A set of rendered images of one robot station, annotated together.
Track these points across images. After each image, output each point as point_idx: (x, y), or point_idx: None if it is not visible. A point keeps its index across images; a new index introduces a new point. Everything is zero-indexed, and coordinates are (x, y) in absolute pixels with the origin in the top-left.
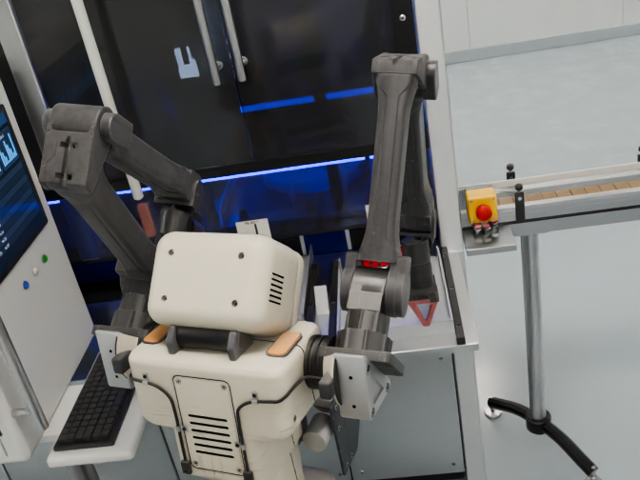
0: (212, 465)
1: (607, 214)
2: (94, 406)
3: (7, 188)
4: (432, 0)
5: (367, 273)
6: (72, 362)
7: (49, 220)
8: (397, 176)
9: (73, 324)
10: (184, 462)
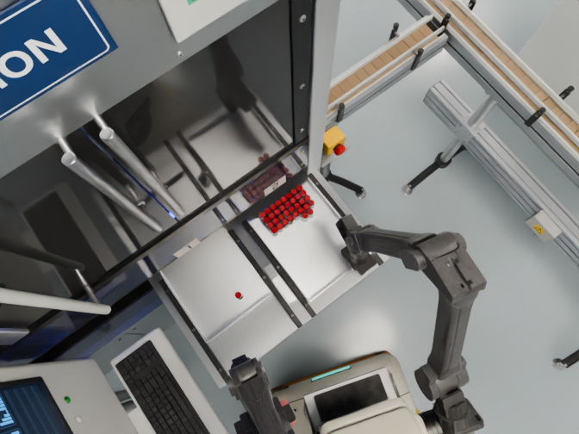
0: None
1: (385, 88)
2: (175, 427)
3: (30, 428)
4: (328, 63)
5: (445, 382)
6: (117, 403)
7: (38, 373)
8: (464, 338)
9: (96, 386)
10: None
